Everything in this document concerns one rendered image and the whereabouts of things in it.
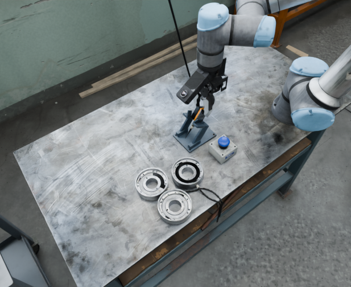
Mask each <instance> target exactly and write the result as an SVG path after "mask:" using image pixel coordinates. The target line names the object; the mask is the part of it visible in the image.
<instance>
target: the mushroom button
mask: <svg viewBox="0 0 351 287"><path fill-rule="evenodd" d="M218 144H219V145H220V146H222V147H227V146H229V144H230V140H229V139H228V137H220V138H219V139H218Z"/></svg>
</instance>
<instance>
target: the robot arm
mask: <svg viewBox="0 0 351 287"><path fill-rule="evenodd" d="M309 1H313V0H237V1H236V10H237V13H236V15H231V14H229V11H228V8H227V7H226V6H225V5H223V4H221V5H220V4H219V3H208V4H206V5H204V6H203V7H202V8H201V9H200V11H199V16H198V24H197V66H198V69H197V70H195V72H194V73H193V74H192V76H191V77H190V78H189V79H188V80H187V81H186V83H185V84H184V85H183V86H182V87H181V88H180V90H179V91H178V92H177V94H176V96H177V98H179V99H180V100H181V101H182V102H183V103H185V104H186V105H188V104H189V103H190V102H191V101H192V100H193V101H194V103H195V107H197V106H200V100H201V99H202V98H206V99H204V100H203V103H204V115H205V116H206V117H209V116H210V114H211V112H212V110H213V109H215V108H216V107H217V106H218V105H219V104H220V100H215V96H214V95H213V94H214V93H216V92H218V91H219V90H220V89H221V92H222V91H224V90H225V89H226V87H227V82H228V76H227V75H226V74H225V65H226V57H225V56H224V47H225V46H242V47H254V48H257V47H269V46H270V45H271V44H272V41H273V39H274V35H275V27H276V21H275V18H274V17H268V16H267V15H269V14H272V13H275V12H278V11H281V10H284V9H288V8H290V7H294V6H297V5H301V4H303V3H306V2H309ZM222 76H225V77H224V78H222ZM225 81H226V84H225V87H222V86H224V84H223V82H225ZM350 90H351V45H350V46H349V47H348V48H347V49H346V50H345V51H344V52H343V54H342V55H341V56H340V57H339V58H338V59H337V60H336V61H335V62H334V63H333V64H332V65H331V66H330V67H328V65H327V63H325V62H324V61H322V60H320V59H318V58H313V57H300V58H298V59H296V60H294V61H293V63H292V65H291V67H290V71H289V73H288V76H287V78H286V82H285V84H284V87H283V90H282V92H281V93H280V94H279V95H278V96H277V97H276V98H275V100H274V101H273V104H272V107H271V111H272V113H273V115H274V117H275V118H276V119H277V120H279V121H280V122H282V123H284V124H287V125H293V126H296V127H297V128H299V129H301V130H304V131H308V132H314V131H319V130H324V129H326V128H328V127H330V126H331V125H332V124H333V123H334V120H335V115H334V112H335V111H336V110H337V109H338V108H339V107H340V106H341V105H342V104H343V103H344V96H345V95H346V94H347V93H348V92H349V91H350Z"/></svg>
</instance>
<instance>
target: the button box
mask: <svg viewBox="0 0 351 287"><path fill-rule="evenodd" d="M221 137H226V135H222V136H221ZM219 138H220V137H219ZM219 138H218V139H219ZM218 139H216V140H214V141H213V142H211V143H210V144H209V148H208V151H209V152H210V153H211V155H213V156H214V157H215V159H216V160H218V161H219V163H220V164H223V163H224V162H226V161H227V160H228V159H230V158H231V157H233V156H234V155H236V152H237V148H238V147H237V146H236V145H235V144H234V143H233V142H232V141H231V140H230V144H229V146H227V147H222V146H220V145H219V144H218Z"/></svg>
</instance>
